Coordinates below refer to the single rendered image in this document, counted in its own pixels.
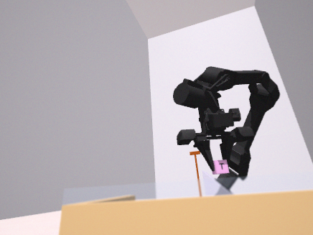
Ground pink labelled cube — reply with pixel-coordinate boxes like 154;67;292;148
212;160;229;175

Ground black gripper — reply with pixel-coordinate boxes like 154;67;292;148
177;107;255;171

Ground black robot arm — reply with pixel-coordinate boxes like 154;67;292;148
173;66;280;178

